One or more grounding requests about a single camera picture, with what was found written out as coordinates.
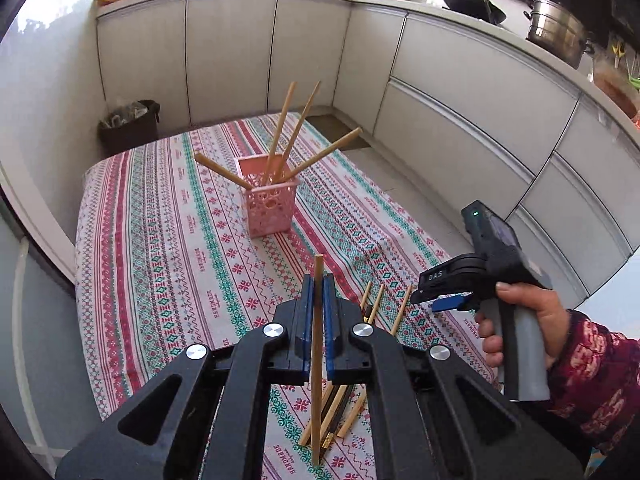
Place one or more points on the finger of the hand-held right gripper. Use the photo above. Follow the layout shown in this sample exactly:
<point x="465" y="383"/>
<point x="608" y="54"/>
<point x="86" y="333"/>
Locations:
<point x="450" y="303"/>

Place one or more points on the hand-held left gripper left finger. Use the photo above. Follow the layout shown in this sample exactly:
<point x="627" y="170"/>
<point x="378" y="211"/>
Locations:
<point x="308" y="340"/>

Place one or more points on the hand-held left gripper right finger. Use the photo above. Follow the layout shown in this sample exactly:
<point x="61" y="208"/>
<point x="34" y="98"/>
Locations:
<point x="330" y="340"/>

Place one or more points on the bamboo chopstick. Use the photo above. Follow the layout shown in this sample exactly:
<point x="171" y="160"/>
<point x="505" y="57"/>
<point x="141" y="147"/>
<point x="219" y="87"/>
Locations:
<point x="316" y="410"/>
<point x="366" y="295"/>
<point x="300" y="125"/>
<point x="402" y="307"/>
<point x="220" y="170"/>
<point x="330" y="149"/>
<point x="306" y="436"/>
<point x="377" y="300"/>
<point x="352" y="415"/>
<point x="282" y="130"/>

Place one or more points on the black gold-banded chopstick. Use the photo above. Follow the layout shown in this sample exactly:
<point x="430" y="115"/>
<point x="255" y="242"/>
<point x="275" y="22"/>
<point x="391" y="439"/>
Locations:
<point x="336" y="415"/>

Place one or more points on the pink perforated utensil holder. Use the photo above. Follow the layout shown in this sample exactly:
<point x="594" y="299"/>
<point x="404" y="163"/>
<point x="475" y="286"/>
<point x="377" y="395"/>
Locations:
<point x="270" y="210"/>

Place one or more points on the person's right hand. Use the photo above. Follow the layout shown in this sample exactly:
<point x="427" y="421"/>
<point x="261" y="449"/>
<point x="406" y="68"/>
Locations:
<point x="550" y="325"/>

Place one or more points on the striped patterned tablecloth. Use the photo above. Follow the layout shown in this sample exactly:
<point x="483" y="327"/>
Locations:
<point x="175" y="260"/>

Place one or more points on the white base cabinets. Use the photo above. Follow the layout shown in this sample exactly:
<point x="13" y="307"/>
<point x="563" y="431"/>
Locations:
<point x="450" y="85"/>

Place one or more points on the olive floor mat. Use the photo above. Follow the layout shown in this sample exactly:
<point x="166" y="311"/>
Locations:
<point x="340" y="132"/>

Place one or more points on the clear plastic container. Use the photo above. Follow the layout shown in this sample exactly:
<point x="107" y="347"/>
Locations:
<point x="612" y="82"/>

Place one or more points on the steel steamer pot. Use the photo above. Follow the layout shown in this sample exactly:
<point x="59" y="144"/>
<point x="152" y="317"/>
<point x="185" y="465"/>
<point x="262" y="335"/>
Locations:
<point x="555" y="30"/>

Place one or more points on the yellow scissors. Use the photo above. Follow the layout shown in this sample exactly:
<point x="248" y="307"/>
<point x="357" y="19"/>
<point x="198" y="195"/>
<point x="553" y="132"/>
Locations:
<point x="619" y="52"/>

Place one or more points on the frosted glass sliding door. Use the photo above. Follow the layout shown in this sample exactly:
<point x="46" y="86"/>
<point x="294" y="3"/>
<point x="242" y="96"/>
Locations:
<point x="40" y="360"/>

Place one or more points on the dark trash bin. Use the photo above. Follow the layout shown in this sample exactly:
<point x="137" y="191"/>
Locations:
<point x="130" y="127"/>

